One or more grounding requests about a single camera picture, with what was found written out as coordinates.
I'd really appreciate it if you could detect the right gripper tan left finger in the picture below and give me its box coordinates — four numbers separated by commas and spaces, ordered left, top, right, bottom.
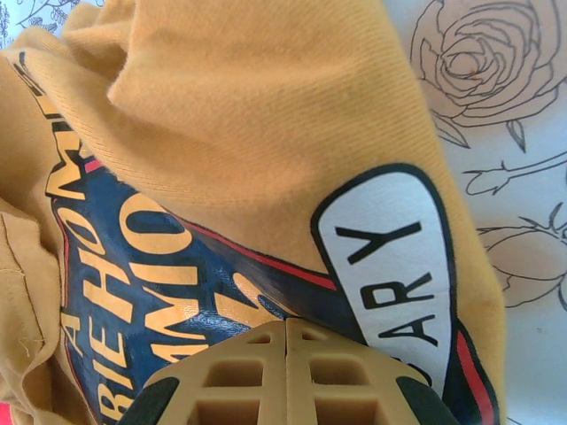
135, 319, 289, 425

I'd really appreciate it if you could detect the floral patterned table mat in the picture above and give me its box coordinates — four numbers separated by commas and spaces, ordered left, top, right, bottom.
0, 0, 567, 425

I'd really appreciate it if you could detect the right gripper tan right finger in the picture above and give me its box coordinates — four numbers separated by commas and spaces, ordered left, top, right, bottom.
287, 319, 462, 425

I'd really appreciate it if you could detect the mustard yellow printed t-shirt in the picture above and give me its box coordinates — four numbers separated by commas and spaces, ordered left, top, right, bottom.
0, 0, 509, 425

